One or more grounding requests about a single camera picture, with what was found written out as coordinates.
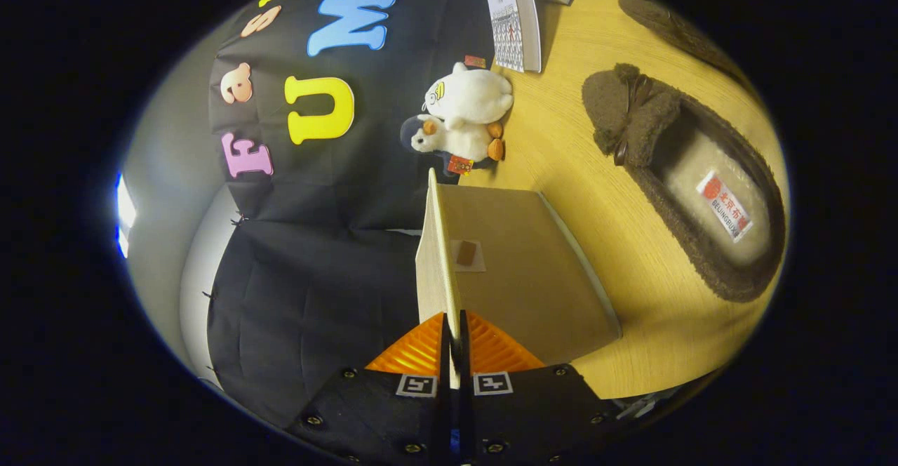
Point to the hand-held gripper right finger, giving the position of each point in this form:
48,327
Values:
465,417

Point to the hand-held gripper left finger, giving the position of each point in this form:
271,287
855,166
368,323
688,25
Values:
445,410

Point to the tan fabric storage box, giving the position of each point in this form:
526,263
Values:
533,276

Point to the brown fuzzy slipper shoe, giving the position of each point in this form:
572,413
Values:
673,27
631,111

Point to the grey white penguin plush toy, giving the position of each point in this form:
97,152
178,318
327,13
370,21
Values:
456,140

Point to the white duck plush toy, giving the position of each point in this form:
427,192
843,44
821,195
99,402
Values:
473,97

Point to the ceiling light panel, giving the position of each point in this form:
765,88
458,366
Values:
126,210

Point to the book with patterned cover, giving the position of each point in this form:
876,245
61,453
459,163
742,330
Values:
508,27

